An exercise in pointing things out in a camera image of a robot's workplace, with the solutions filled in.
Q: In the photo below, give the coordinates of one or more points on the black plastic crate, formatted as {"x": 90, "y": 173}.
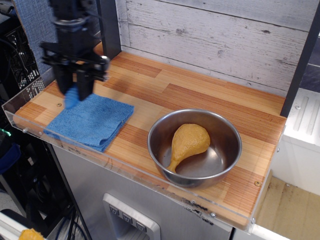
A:
{"x": 20, "y": 57}

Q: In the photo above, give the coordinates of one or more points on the blue folded towel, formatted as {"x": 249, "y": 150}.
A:
{"x": 92, "y": 123}

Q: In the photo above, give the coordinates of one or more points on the clear acrylic table guard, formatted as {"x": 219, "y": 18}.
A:
{"x": 126, "y": 170}

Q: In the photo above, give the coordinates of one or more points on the white plastic bin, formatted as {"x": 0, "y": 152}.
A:
{"x": 296, "y": 160}

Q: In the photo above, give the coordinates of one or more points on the dark vertical post right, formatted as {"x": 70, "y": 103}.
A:
{"x": 302, "y": 63}

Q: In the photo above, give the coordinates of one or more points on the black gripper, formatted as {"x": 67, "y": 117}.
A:
{"x": 73, "y": 51}

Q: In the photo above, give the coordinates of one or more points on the blue handled metal spoon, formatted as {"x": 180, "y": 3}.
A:
{"x": 71, "y": 97}

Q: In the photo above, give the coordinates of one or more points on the stainless steel bowl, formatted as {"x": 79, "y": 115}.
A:
{"x": 202, "y": 170}

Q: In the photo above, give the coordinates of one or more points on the grey dispenser panel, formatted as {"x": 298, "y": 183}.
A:
{"x": 127, "y": 223}

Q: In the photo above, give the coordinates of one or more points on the yellow toy object corner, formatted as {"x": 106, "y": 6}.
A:
{"x": 30, "y": 234}

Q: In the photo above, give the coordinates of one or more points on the orange toy chicken drumstick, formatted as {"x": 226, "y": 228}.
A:
{"x": 189, "y": 139}

